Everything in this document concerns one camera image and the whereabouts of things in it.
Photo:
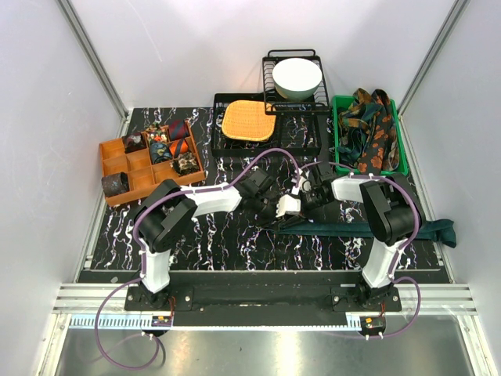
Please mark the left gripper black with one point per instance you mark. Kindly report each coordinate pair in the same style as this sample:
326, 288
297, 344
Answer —
275, 223

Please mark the black wire tray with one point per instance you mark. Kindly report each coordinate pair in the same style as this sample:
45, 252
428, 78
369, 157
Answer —
299, 133

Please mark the rolled blue paisley tie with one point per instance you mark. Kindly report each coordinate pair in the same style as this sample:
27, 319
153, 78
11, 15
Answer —
159, 153

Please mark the brown teal patterned tie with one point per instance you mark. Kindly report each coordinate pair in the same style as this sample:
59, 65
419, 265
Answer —
354, 122

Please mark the navy tie orange flowers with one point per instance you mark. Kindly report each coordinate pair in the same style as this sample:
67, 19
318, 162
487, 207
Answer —
381, 152

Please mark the black wire dish rack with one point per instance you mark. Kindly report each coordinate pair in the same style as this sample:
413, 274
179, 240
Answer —
319, 103

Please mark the orange woven pot holder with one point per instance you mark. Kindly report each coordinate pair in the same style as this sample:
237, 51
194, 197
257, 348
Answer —
246, 120

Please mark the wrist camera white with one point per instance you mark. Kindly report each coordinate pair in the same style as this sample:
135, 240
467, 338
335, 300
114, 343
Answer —
304, 185
288, 205

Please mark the rolled colourful floral tie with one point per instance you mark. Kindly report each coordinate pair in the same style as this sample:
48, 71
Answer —
157, 134

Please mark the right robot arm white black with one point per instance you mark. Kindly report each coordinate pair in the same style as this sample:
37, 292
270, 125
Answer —
393, 217

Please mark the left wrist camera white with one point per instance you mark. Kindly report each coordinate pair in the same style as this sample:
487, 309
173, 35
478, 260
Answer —
288, 205

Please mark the rolled maroon striped tie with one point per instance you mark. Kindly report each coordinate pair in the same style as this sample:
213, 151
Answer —
178, 130

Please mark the brown blue tie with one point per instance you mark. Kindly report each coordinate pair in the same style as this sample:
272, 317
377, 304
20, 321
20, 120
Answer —
115, 184

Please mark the orange wooden divided box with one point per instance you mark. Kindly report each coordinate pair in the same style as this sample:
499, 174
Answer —
143, 176

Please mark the rolled dark floral tie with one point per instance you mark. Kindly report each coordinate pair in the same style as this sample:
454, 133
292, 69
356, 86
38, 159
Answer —
134, 142

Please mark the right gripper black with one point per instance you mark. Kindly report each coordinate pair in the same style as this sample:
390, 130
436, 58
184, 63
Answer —
310, 198

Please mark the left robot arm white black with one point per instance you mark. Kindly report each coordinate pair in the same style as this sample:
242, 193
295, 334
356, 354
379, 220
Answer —
164, 216

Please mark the white bowl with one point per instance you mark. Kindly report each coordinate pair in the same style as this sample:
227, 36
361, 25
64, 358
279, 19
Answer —
296, 79

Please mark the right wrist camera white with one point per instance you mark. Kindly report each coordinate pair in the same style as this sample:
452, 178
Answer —
304, 185

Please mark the dark green tie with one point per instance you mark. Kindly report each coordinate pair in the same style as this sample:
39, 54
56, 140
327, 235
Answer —
440, 231

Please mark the rolled beige patterned tie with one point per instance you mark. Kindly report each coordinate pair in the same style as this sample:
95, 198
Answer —
186, 164

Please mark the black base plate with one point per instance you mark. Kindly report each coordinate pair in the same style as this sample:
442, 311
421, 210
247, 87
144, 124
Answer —
263, 299

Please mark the green plastic bin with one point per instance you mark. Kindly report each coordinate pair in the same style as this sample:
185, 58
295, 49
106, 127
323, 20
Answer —
347, 158

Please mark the rolled navy orange striped tie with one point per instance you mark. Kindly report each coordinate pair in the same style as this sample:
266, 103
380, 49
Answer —
180, 146

